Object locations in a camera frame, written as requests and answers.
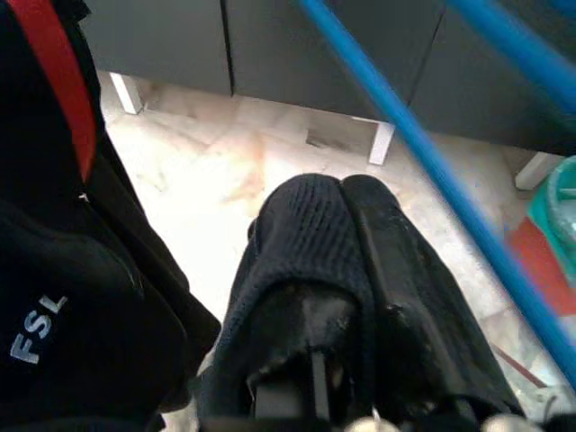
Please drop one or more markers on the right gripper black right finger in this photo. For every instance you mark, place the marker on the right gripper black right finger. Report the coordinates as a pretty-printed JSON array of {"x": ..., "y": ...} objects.
[{"x": 418, "y": 324}]

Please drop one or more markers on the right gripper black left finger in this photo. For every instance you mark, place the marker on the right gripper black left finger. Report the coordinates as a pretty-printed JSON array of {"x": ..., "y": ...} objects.
[{"x": 306, "y": 315}]

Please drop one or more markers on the black shirt with green logo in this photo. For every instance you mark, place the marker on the black shirt with green logo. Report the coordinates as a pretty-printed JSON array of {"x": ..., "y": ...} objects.
[{"x": 306, "y": 225}]

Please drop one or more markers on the blue plastic hanger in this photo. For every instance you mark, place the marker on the blue plastic hanger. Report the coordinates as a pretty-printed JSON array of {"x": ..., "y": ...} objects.
[{"x": 450, "y": 198}]

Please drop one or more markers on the red plastic hanger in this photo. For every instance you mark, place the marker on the red plastic hanger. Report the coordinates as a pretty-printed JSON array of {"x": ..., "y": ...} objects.
[{"x": 67, "y": 90}]

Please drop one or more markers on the orange bin with teal liner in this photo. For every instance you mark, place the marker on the orange bin with teal liner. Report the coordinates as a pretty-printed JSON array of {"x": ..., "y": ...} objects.
[{"x": 553, "y": 202}]

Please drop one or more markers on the black garment with FSL print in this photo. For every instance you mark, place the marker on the black garment with FSL print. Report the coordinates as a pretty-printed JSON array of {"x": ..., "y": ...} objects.
[{"x": 67, "y": 270}]

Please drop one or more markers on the black TV cabinet white legs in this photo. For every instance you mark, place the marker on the black TV cabinet white legs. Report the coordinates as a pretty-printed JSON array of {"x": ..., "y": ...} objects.
[{"x": 270, "y": 45}]

